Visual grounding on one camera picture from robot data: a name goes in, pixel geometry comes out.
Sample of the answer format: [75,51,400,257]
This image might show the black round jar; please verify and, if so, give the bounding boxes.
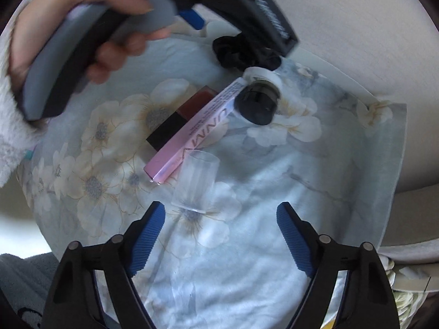
[234,67,283,126]

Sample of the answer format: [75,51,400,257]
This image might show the grey sofa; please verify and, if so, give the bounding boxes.
[377,188,439,264]

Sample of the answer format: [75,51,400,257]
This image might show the black scrunchie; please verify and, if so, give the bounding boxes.
[212,35,282,71]

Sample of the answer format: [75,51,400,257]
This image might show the person's grey fleece pants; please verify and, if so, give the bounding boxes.
[0,252,60,329]

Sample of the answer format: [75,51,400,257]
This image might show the red black lipstick tube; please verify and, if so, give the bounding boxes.
[146,86,220,151]

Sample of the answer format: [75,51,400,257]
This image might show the pink slim carton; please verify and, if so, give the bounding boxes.
[143,78,246,184]

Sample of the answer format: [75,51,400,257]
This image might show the floral light blue cloth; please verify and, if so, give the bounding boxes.
[15,32,407,329]

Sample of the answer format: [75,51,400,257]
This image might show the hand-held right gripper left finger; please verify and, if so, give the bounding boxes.
[41,201,166,329]

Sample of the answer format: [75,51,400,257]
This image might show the clear plastic cup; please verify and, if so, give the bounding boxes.
[171,149,220,212]

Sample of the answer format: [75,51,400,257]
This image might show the yellow-green blanket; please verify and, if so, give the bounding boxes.
[384,257,439,329]

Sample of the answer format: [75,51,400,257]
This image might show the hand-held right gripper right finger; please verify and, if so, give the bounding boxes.
[276,202,400,329]

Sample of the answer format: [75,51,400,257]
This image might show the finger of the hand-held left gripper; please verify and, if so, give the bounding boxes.
[178,7,207,31]

